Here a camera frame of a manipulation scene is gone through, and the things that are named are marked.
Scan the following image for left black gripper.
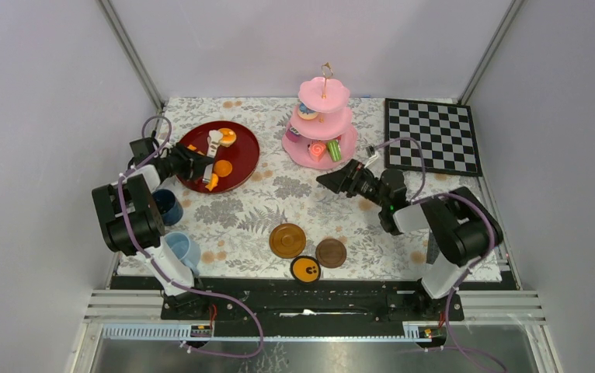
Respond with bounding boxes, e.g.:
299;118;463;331
156;141;214;181

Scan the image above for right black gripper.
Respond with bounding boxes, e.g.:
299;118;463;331
316;159;389;209

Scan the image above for orange round cookie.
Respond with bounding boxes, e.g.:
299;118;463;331
213;159;233;178

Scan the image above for white cat-paw food tongs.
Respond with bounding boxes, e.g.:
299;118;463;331
202;130;224;184

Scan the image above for orange pancake stack toy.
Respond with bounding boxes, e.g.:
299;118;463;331
218;127;237;148

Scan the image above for dark red round tray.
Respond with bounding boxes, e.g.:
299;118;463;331
177;120;260;194

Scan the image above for blue frosted donut toy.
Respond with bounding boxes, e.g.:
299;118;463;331
297;103;319;120

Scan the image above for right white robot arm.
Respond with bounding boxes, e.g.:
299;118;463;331
316;159;503;320

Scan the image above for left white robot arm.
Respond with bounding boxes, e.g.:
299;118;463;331
91;138;214;319

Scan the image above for green layered cake slice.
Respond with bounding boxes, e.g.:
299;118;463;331
326;140;343;162

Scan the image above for pink three-tier cake stand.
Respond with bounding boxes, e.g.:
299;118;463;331
281;62;358;170

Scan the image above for dark blue mug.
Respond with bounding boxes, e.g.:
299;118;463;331
152;189;183;226

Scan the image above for purple cake slice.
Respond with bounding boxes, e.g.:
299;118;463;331
285;126;301;143

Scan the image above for dark brown wooden coaster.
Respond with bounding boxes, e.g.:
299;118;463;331
315;239;347;268

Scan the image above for light blue mug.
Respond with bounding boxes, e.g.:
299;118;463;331
165;232;201;277

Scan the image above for light brown wooden coaster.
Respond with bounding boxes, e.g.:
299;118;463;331
269;223;306;259

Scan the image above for orange face black coaster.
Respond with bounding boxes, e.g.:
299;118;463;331
290;256;322;284

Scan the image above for black white chessboard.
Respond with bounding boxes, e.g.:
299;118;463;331
383;99;482;177

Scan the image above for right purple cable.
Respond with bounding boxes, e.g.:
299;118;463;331
367;136;507;373

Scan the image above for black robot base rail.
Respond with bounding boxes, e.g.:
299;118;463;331
161;277;465;338

